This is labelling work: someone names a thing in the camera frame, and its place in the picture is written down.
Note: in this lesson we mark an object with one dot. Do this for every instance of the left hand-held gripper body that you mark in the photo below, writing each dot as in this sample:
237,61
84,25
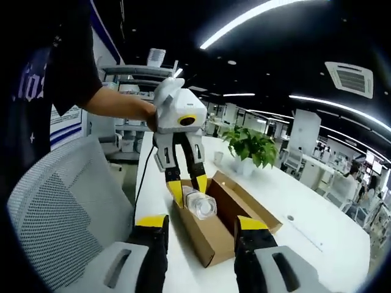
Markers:
174,107

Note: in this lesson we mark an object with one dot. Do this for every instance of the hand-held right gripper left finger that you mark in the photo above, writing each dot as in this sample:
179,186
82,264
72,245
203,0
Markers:
152,262

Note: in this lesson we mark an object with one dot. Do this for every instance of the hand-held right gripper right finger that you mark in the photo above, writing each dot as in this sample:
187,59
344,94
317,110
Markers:
253,262

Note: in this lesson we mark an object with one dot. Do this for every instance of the clear plastic bottle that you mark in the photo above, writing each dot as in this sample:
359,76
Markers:
201,204

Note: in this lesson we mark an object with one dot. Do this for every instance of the brown cardboard shoe box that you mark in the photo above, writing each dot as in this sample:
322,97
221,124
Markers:
214,238

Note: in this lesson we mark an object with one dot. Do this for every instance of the person's left hand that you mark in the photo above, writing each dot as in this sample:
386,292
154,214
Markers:
151,117

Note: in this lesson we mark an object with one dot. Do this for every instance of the small white cup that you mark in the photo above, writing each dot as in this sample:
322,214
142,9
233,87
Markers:
218,157

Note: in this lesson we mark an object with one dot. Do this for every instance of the grey metal shelf rack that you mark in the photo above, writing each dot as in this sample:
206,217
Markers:
134,73

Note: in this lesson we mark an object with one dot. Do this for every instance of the green potted plant white pot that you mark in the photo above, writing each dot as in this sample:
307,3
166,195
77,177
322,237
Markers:
250,146

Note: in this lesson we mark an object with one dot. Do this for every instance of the white office chair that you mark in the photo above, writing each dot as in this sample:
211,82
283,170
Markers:
292,157

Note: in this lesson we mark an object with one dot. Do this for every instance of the white poster blue border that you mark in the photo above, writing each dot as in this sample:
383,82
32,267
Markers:
65,122

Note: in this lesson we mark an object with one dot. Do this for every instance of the grey mesh office chair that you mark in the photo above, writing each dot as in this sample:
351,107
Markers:
55,207

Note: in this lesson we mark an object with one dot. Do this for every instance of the person's black shirt torso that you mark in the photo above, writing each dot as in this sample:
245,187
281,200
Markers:
36,76

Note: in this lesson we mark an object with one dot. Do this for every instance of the long ceiling light strip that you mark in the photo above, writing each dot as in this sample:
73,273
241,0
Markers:
336,107

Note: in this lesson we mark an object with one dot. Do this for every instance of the ceiling air conditioner unit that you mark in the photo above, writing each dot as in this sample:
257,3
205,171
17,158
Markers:
349,79

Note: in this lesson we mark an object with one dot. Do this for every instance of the wall monitor cluster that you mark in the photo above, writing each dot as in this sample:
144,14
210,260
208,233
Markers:
374,161

